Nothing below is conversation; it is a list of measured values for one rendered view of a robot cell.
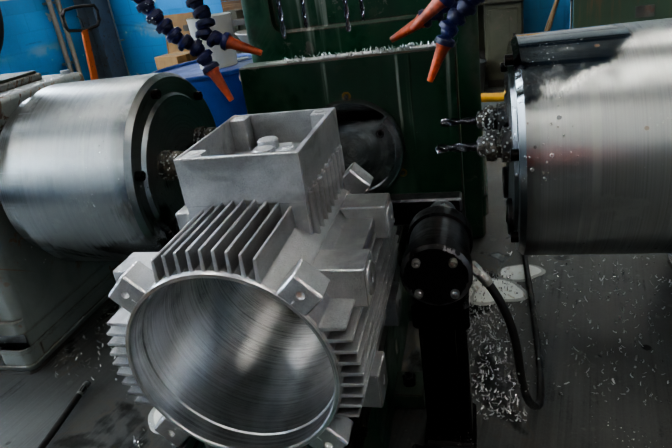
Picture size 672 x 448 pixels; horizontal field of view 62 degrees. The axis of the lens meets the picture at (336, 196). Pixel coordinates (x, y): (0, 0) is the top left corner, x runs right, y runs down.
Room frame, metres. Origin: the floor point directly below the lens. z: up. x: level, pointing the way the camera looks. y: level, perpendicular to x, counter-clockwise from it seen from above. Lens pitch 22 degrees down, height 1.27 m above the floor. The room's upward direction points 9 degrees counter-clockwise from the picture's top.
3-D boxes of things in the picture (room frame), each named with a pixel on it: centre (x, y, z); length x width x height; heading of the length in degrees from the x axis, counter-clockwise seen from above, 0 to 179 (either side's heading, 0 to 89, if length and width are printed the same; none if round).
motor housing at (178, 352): (0.42, 0.06, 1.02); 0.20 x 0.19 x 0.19; 164
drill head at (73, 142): (0.77, 0.33, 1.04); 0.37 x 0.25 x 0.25; 74
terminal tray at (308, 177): (0.45, 0.05, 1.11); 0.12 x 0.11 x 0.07; 164
